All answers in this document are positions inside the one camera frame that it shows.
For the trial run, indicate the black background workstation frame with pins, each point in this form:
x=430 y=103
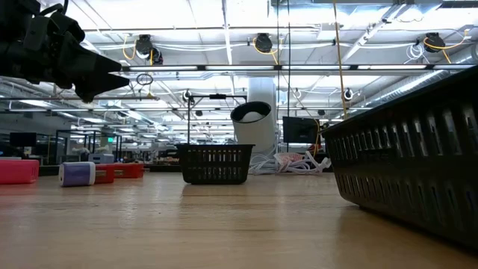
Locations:
x=89 y=131

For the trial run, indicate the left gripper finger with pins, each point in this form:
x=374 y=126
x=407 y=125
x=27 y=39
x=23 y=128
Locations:
x=97 y=87
x=82 y=61

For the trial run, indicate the red small box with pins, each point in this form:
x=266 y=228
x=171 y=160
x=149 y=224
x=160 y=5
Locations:
x=108 y=177
x=130 y=170

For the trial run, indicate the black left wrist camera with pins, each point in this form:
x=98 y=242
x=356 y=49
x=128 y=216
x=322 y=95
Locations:
x=69 y=28

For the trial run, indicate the long ceiling light bar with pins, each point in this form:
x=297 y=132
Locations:
x=239 y=68

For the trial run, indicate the white cylindrical lamp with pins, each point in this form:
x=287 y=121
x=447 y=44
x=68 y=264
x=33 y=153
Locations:
x=257 y=134

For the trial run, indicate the pale grey box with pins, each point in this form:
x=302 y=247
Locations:
x=101 y=158

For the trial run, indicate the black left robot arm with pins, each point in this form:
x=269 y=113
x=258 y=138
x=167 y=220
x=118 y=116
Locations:
x=11 y=56

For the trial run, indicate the black perforated plastic basket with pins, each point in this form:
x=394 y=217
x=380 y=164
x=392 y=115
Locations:
x=411 y=168
x=214 y=164

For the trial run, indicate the pink small box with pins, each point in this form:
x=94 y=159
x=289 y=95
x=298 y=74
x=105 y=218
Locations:
x=18 y=172

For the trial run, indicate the black background monitor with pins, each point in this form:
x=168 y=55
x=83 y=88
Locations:
x=22 y=139

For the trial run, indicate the purple white small box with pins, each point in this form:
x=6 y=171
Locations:
x=78 y=174

